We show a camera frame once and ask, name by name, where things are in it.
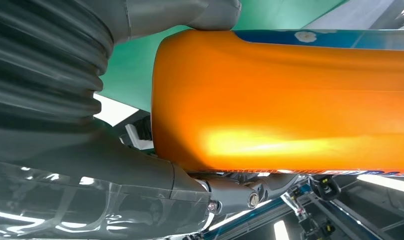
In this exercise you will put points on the white desk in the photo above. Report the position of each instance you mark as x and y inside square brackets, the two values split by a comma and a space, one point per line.
[114, 111]

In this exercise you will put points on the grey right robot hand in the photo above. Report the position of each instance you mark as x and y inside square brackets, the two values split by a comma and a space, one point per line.
[89, 185]

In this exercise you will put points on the black frame fitting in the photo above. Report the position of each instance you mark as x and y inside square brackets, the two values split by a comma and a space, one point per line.
[325, 188]

